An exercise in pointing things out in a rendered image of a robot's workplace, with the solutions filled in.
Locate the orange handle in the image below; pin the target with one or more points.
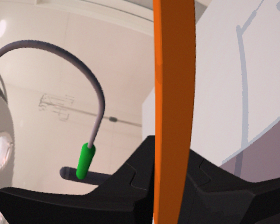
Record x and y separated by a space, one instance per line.
175 68

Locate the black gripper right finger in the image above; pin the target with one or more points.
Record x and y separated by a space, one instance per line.
215 196

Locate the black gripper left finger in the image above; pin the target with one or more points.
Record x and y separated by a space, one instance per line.
126 197

